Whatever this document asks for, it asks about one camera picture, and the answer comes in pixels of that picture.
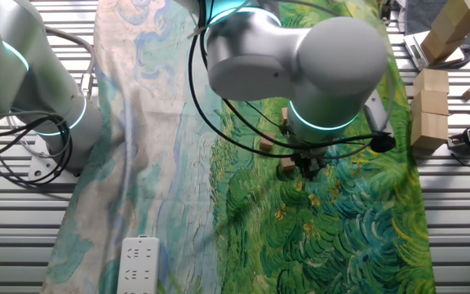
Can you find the painted landscape cloth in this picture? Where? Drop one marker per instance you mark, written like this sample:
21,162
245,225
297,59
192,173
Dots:
300,224

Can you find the long wooden block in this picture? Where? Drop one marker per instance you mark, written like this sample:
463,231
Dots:
418,14

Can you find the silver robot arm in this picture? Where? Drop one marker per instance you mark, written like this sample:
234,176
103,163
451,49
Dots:
333,61

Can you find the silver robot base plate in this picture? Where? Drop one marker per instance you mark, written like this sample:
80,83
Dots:
41,169

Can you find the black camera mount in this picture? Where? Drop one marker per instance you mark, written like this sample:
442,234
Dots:
387,10

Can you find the silver digital scale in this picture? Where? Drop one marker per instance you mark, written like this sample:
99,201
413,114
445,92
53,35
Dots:
414,49

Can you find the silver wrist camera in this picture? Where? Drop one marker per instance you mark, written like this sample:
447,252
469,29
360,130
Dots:
375,112

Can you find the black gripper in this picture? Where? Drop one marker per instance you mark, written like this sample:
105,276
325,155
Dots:
306,160

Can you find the white power strip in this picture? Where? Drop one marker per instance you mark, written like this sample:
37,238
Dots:
137,265

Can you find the large wooden cube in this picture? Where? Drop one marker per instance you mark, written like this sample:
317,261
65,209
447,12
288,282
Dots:
469,6
431,81
453,26
437,47
430,102
428,130

